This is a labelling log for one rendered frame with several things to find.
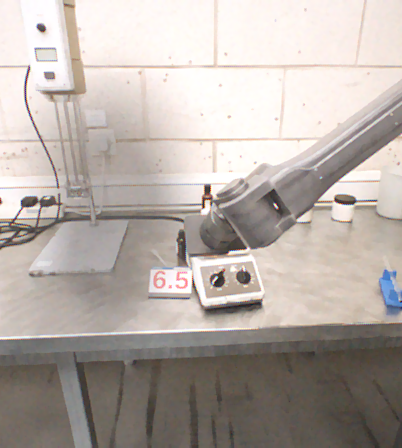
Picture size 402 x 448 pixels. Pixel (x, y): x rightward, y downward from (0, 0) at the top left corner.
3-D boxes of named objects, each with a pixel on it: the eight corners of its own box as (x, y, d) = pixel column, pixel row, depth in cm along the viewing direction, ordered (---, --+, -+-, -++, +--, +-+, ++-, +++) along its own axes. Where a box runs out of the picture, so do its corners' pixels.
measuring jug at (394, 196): (375, 201, 131) (383, 161, 125) (414, 207, 126) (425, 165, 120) (369, 218, 117) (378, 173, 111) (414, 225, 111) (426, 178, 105)
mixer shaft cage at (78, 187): (89, 199, 91) (74, 94, 81) (61, 200, 90) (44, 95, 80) (95, 191, 97) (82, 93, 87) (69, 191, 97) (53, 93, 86)
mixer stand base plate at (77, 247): (112, 272, 85) (112, 268, 85) (26, 274, 84) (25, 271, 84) (129, 223, 113) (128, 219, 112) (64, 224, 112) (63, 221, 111)
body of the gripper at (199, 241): (182, 218, 61) (187, 204, 54) (240, 215, 63) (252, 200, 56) (186, 256, 59) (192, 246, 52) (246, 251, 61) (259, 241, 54)
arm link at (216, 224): (203, 208, 48) (232, 239, 47) (239, 177, 50) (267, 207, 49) (196, 222, 54) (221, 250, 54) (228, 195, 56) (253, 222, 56)
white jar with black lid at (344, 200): (357, 221, 114) (361, 199, 111) (338, 223, 113) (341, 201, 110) (345, 213, 120) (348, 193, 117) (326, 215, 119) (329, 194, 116)
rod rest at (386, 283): (404, 308, 72) (408, 293, 71) (386, 305, 73) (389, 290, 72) (394, 282, 81) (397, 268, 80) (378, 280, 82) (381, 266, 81)
